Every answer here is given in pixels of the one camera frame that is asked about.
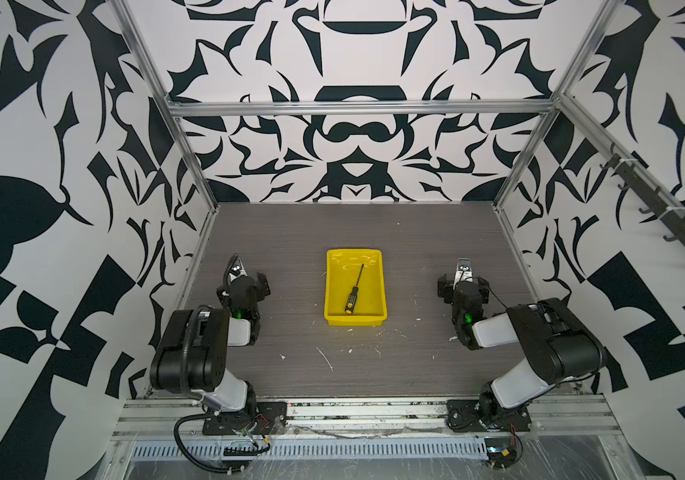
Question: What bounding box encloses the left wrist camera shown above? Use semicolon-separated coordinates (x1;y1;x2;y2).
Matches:
224;253;248;282

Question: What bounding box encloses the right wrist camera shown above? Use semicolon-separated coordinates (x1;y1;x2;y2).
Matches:
453;258;473;284

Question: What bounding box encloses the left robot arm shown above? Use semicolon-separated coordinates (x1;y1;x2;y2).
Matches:
150;272;270;418

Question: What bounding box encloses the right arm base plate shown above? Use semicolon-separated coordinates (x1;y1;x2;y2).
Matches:
446;398;531;433

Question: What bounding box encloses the yellow plastic bin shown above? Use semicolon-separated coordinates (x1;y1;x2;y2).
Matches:
324;248;388;328

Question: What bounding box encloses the white slotted cable duct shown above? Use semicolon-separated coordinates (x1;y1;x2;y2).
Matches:
128;437;490;462

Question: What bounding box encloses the aluminium front rail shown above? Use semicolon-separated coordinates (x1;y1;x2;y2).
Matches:
112;395;621;440

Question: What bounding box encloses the black yellow screwdriver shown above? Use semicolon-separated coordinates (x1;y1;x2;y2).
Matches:
344;264;365;315

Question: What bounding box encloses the black cable loop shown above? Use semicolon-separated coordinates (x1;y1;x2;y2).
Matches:
173;412;272;475

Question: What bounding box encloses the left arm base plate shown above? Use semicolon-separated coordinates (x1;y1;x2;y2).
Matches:
202;402;288;436

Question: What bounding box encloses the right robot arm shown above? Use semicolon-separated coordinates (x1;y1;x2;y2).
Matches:
436;270;606;429

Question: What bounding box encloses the small circuit board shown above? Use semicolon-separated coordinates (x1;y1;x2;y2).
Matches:
485;436;523;471

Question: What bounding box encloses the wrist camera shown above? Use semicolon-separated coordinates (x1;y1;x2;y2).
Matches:
453;258;473;284
224;253;248;282

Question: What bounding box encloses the wall hook rack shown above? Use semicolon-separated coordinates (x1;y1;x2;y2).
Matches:
601;142;685;249

